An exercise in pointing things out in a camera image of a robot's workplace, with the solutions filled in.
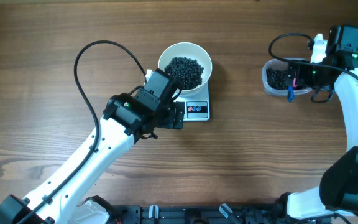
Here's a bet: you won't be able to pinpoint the pink scoop blue handle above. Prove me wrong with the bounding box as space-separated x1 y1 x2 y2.
287 68 298 103

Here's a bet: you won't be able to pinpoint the black beans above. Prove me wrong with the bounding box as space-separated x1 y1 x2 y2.
164 57 204 90

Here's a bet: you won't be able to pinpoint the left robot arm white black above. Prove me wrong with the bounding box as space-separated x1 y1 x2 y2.
0 90 185 223

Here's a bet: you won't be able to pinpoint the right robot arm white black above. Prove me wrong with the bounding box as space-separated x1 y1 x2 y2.
275 25 358 223

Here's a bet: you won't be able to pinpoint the white digital kitchen scale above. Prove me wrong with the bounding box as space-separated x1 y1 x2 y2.
175 82 210 122

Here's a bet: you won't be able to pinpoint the white bowl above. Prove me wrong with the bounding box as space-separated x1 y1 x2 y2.
158 42 213 97

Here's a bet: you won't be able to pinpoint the clear plastic container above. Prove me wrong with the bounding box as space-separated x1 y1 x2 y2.
262 58 312 97

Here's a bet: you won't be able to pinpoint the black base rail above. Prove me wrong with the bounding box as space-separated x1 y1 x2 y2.
73 195 332 224

